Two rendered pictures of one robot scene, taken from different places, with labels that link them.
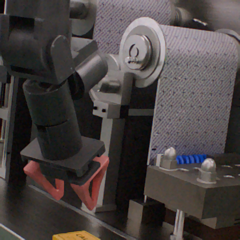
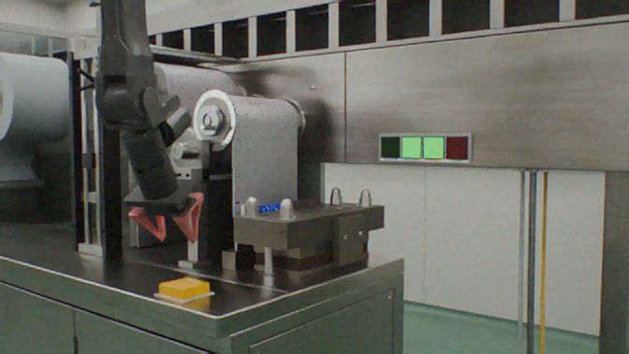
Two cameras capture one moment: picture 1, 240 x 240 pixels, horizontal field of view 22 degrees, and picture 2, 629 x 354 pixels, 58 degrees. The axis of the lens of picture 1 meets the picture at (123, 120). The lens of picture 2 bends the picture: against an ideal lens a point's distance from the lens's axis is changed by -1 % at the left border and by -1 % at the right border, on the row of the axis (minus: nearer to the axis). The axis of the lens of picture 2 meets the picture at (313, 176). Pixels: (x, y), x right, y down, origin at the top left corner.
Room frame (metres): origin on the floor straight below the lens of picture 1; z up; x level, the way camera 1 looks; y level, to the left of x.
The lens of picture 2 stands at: (-0.11, 0.02, 1.21)
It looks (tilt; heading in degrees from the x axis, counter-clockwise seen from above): 4 degrees down; 349
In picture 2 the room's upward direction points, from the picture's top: straight up
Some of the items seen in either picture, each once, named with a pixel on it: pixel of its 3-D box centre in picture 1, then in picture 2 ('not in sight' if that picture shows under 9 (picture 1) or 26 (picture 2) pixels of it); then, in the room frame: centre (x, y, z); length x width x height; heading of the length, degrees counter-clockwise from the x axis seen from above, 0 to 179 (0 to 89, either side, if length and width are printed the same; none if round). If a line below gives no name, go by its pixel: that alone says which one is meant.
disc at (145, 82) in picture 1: (142, 52); (214, 121); (1.31, -0.02, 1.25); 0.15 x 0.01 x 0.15; 41
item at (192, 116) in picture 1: (192, 121); (267, 176); (1.34, -0.15, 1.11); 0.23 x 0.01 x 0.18; 131
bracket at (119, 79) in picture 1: (106, 140); (193, 202); (1.31, 0.03, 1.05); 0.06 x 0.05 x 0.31; 131
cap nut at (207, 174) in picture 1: (208, 170); (286, 209); (1.14, -0.17, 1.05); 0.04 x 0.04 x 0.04
